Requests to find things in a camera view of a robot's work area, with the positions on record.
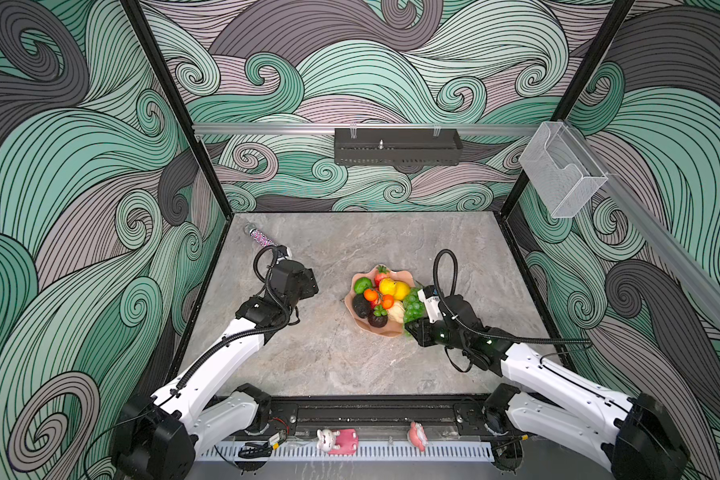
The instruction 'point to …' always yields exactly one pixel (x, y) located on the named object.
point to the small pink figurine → (418, 436)
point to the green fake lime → (361, 285)
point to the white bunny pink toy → (342, 442)
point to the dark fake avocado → (361, 305)
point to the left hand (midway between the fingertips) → (304, 272)
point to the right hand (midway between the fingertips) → (407, 326)
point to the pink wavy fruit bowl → (391, 329)
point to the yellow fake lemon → (398, 289)
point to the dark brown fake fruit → (378, 318)
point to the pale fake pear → (396, 313)
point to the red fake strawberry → (382, 273)
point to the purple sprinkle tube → (264, 240)
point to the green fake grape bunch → (414, 306)
